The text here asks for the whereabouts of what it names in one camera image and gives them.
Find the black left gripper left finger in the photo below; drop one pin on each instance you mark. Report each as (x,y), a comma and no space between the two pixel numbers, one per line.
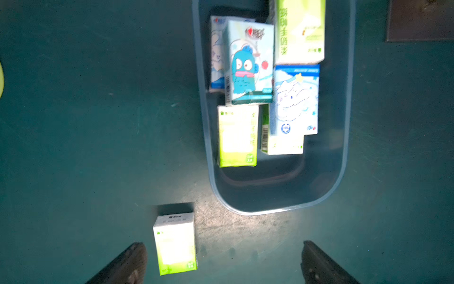
(128,267)

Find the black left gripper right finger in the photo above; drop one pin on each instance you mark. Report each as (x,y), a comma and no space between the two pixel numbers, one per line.
(319,268)

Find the green tissue pack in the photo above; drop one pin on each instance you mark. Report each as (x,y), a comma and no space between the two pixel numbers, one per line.
(299,32)
(175,243)
(238,135)
(279,137)

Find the white blue elephant tissue pack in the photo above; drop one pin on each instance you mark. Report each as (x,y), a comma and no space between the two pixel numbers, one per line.
(294,111)

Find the blue monster tissue pack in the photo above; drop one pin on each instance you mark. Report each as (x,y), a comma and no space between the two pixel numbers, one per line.
(249,62)

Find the blue plastic storage box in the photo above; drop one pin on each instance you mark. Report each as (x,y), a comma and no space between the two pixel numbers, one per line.
(284,182)

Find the white blue dog tissue pack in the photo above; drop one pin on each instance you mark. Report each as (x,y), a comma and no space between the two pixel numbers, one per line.
(217,25)

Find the dark metal tree base plate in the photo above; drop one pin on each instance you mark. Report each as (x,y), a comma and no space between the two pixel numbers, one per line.
(421,20)

